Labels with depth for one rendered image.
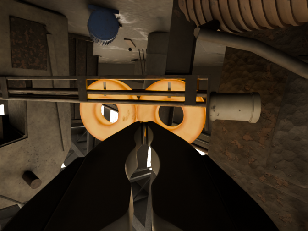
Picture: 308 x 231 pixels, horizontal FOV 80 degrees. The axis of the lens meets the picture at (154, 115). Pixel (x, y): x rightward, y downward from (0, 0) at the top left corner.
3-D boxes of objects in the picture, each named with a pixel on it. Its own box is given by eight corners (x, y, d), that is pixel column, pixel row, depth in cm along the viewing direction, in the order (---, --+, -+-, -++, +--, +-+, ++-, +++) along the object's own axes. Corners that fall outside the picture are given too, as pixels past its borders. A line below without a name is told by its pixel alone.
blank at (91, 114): (141, 141, 47) (136, 145, 43) (89, 136, 51) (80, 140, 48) (140, 78, 44) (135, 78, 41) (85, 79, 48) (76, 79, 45)
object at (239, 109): (255, 91, 39) (252, 119, 40) (210, 90, 41) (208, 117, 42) (262, 93, 33) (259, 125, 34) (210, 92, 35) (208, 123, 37)
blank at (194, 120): (204, 148, 42) (204, 153, 39) (140, 141, 47) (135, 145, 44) (208, 78, 40) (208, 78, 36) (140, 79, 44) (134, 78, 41)
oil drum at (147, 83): (193, 38, 287) (185, 96, 305) (167, 41, 331) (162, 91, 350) (164, 29, 250) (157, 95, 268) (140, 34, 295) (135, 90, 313)
